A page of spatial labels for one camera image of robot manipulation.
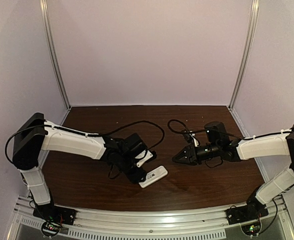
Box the white remote control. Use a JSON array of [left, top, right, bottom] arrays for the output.
[[139, 165, 168, 189]]

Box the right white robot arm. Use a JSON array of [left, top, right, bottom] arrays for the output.
[[172, 121, 294, 219]]

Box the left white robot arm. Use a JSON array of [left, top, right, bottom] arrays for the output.
[[12, 112, 153, 206]]

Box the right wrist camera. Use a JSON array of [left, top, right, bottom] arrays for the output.
[[183, 132, 200, 147]]

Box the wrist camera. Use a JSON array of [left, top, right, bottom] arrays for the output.
[[135, 150, 157, 168], [183, 132, 200, 147]]

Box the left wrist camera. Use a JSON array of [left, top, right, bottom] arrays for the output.
[[135, 150, 157, 168]]

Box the right black cable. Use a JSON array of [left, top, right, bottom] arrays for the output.
[[167, 119, 294, 146]]

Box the black cable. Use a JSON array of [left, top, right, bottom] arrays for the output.
[[4, 120, 165, 163], [167, 119, 294, 146]]

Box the left black cable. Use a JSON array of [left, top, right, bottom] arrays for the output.
[[4, 120, 165, 163]]

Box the front aluminium rail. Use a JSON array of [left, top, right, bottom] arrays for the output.
[[4, 196, 294, 240]]

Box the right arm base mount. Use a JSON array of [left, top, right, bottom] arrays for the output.
[[225, 205, 269, 238]]

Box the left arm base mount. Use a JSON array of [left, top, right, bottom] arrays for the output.
[[33, 205, 76, 239]]

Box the right aluminium frame post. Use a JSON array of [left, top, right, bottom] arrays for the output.
[[228, 0, 260, 111]]

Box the aluminium frame post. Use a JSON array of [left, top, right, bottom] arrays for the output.
[[39, 0, 71, 110], [228, 0, 260, 111]]

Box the left aluminium frame post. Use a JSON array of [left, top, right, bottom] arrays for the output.
[[39, 0, 71, 110]]

